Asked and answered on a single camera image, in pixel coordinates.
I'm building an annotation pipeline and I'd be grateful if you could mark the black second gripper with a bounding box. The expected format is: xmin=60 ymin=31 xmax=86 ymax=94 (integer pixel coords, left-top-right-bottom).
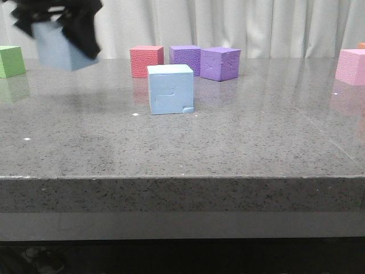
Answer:
xmin=11 ymin=0 xmax=103 ymax=59

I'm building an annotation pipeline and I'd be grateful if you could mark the light blue notched foam block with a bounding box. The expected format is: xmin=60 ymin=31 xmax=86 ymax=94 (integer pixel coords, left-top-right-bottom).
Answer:
xmin=147 ymin=64 xmax=194 ymax=115

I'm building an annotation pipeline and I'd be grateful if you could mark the green foam block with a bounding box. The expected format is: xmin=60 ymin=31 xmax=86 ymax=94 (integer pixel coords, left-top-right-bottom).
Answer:
xmin=1 ymin=46 xmax=26 ymax=78

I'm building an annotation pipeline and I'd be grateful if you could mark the red foam block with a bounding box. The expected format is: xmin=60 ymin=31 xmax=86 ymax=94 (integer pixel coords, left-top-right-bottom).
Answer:
xmin=129 ymin=46 xmax=164 ymax=78

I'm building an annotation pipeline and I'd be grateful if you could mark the purple textured foam block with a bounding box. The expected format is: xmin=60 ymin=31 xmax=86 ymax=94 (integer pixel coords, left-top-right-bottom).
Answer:
xmin=169 ymin=45 xmax=201 ymax=76

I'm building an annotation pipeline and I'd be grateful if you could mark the purple smooth foam block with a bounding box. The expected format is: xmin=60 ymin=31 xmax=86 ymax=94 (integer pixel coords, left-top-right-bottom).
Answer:
xmin=200 ymin=47 xmax=241 ymax=82

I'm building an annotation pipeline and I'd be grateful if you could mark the white pleated curtain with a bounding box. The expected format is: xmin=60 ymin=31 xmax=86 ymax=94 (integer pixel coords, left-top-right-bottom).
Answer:
xmin=0 ymin=0 xmax=365 ymax=60

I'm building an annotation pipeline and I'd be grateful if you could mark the pink foam block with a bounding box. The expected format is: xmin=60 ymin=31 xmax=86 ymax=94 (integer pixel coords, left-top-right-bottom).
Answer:
xmin=335 ymin=49 xmax=364 ymax=86

